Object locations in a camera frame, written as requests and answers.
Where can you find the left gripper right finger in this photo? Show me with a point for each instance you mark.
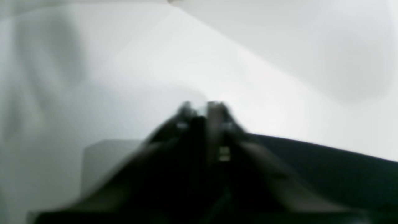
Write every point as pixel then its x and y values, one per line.
pixel 261 188

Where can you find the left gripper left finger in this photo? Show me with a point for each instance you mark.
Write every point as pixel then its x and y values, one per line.
pixel 162 183

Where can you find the black T-shirt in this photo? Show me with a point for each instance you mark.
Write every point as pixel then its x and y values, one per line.
pixel 349 178

